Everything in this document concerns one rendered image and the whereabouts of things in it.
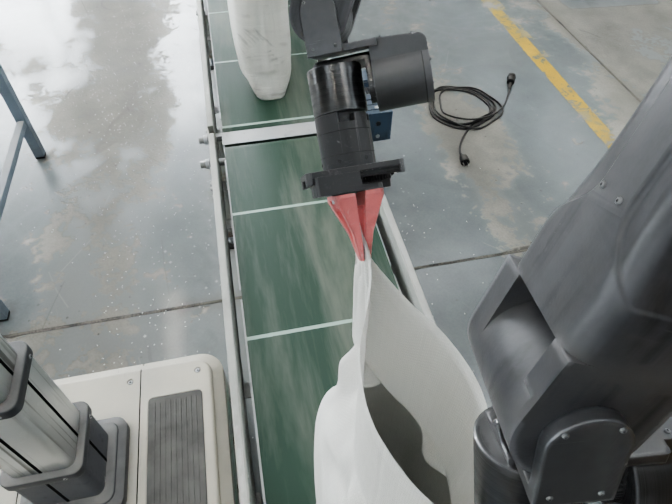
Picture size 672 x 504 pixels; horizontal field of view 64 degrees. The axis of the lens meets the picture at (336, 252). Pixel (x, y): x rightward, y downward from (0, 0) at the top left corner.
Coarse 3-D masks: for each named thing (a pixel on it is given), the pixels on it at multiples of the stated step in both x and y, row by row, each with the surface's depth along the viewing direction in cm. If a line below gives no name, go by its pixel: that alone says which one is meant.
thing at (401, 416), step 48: (384, 288) 54; (384, 336) 60; (432, 336) 51; (336, 384) 70; (384, 384) 67; (432, 384) 56; (336, 432) 66; (384, 432) 92; (432, 432) 61; (336, 480) 63; (384, 480) 46; (432, 480) 80
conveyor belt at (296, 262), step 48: (288, 144) 173; (240, 192) 158; (288, 192) 158; (240, 240) 146; (288, 240) 146; (336, 240) 146; (288, 288) 135; (336, 288) 135; (288, 336) 126; (336, 336) 126; (288, 384) 118; (288, 432) 111; (288, 480) 105
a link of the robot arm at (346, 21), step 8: (296, 0) 51; (336, 0) 50; (344, 0) 50; (352, 0) 50; (360, 0) 55; (296, 8) 51; (336, 8) 50; (344, 8) 50; (352, 8) 51; (296, 16) 51; (344, 16) 51; (352, 16) 55; (296, 24) 51; (344, 24) 51; (352, 24) 56; (296, 32) 52; (344, 32) 52; (344, 40) 57
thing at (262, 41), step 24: (240, 0) 165; (264, 0) 166; (240, 24) 172; (264, 24) 172; (288, 24) 177; (240, 48) 179; (264, 48) 178; (288, 48) 182; (264, 72) 184; (288, 72) 187; (264, 96) 189
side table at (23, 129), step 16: (0, 64) 198; (0, 80) 199; (16, 96) 208; (16, 112) 210; (16, 128) 209; (32, 128) 219; (16, 144) 203; (32, 144) 222; (16, 160) 200; (0, 176) 191; (0, 192) 185; (0, 208) 182; (0, 304) 170; (0, 320) 173
